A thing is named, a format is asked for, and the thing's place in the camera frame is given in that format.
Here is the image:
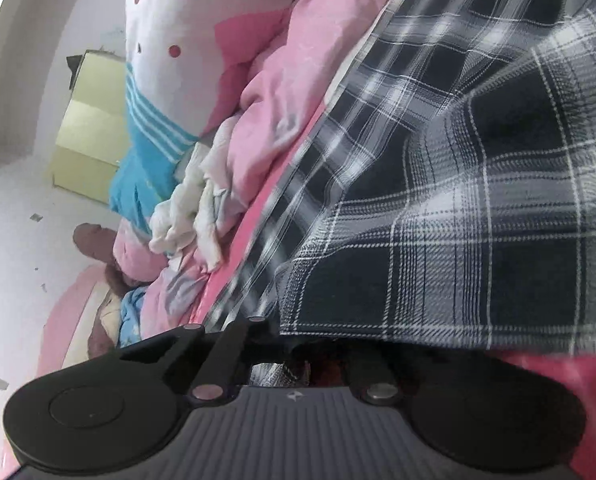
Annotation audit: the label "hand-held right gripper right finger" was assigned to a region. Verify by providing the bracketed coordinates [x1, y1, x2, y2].
[343, 345, 409, 406]

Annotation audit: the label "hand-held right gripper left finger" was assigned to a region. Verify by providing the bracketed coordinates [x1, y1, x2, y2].
[120, 316, 279, 406]

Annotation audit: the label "black white plaid pants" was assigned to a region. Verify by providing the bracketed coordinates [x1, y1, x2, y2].
[203, 0, 596, 361]

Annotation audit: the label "light blue printed garment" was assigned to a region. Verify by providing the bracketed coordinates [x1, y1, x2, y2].
[118, 287, 149, 348]

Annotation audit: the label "pink floral bed blanket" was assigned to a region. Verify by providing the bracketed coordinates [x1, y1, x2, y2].
[185, 105, 596, 480]

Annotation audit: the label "cream crumpled garment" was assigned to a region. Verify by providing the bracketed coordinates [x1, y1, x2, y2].
[98, 300, 124, 333]

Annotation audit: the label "white crumpled garment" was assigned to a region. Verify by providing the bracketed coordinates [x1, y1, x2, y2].
[148, 120, 251, 272]

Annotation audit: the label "pink white headboard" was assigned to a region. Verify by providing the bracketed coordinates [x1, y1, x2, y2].
[35, 262, 129, 381]

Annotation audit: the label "yellow-green wardrobe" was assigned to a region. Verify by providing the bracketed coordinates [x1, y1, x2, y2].
[52, 50, 129, 206]

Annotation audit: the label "pink cartoon print quilt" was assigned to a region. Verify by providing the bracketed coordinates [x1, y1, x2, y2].
[109, 0, 419, 326]

